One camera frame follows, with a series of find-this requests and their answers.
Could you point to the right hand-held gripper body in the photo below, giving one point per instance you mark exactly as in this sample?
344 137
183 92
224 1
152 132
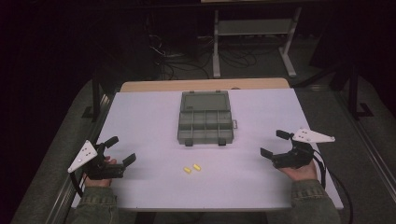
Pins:
295 157

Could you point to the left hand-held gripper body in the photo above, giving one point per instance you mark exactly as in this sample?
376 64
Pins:
102 170

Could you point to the yellow earplug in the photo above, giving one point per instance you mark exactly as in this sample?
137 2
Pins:
196 167
186 170

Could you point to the grey plastic organizer box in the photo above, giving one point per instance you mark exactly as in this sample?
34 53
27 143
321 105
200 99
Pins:
205 124

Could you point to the person's left hand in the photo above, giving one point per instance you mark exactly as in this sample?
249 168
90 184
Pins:
99 183

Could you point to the person's right hand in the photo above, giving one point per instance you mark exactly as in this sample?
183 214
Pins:
300 174

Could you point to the black metal stand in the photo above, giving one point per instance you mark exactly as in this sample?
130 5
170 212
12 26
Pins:
96 96
353 93

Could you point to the metal side rail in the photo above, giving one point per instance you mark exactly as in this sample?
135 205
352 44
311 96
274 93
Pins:
59 202
373 155

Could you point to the white metal desk frame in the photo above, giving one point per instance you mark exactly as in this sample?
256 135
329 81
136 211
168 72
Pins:
253 27

